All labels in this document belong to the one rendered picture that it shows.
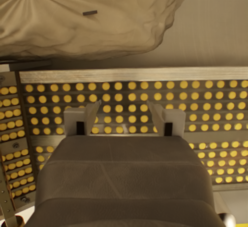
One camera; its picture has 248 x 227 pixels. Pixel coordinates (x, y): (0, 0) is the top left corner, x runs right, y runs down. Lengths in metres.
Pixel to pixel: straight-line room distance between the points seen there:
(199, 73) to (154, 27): 0.09
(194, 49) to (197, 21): 0.06
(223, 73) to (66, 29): 0.22
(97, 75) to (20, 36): 0.11
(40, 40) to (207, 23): 0.34
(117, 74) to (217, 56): 0.27
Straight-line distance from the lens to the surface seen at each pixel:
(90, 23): 0.24
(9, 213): 0.35
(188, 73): 0.27
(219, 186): 0.38
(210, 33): 0.45
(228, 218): 0.59
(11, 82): 0.30
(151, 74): 0.26
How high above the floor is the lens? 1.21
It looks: 75 degrees down
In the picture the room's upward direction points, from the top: 179 degrees clockwise
